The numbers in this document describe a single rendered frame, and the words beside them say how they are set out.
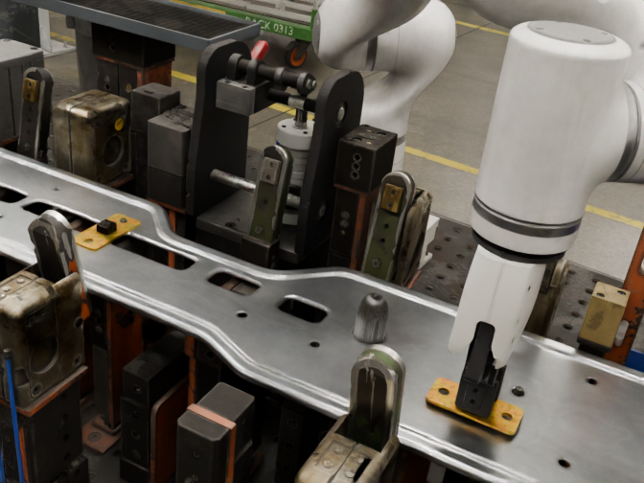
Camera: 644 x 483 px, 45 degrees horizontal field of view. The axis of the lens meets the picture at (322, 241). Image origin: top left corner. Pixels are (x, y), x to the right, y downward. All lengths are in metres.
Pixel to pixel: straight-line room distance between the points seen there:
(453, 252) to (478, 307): 0.99
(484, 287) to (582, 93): 0.16
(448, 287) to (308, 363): 0.77
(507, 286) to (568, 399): 0.21
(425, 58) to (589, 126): 0.75
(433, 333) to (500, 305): 0.22
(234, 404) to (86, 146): 0.49
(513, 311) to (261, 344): 0.27
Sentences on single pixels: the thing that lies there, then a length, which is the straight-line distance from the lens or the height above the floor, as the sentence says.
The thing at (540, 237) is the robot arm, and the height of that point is 1.20.
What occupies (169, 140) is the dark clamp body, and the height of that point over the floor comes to 1.06.
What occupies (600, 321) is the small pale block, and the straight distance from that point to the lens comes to 0.85.
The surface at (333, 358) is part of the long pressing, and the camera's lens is 0.76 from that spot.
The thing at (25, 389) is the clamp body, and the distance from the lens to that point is 0.80.
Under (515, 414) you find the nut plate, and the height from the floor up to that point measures 1.01.
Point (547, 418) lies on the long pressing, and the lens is 0.76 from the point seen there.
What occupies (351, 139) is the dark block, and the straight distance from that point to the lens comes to 0.94.
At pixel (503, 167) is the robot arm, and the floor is 1.25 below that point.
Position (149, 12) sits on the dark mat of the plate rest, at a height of 1.16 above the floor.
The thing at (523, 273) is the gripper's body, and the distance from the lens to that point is 0.61.
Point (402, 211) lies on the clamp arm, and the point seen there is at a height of 1.07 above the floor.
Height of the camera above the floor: 1.47
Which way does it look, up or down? 29 degrees down
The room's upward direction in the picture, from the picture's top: 7 degrees clockwise
